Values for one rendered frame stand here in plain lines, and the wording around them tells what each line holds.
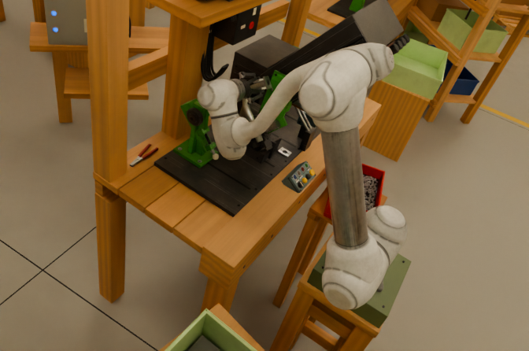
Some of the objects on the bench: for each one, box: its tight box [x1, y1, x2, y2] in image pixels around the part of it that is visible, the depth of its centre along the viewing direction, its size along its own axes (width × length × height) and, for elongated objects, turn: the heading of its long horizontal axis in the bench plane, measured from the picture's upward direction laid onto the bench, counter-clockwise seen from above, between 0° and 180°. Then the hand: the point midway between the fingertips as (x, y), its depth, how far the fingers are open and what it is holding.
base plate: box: [154, 105, 320, 217], centre depth 218 cm, size 42×110×2 cm, turn 133°
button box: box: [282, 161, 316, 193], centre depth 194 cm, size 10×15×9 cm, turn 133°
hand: (260, 84), depth 187 cm, fingers closed on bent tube, 3 cm apart
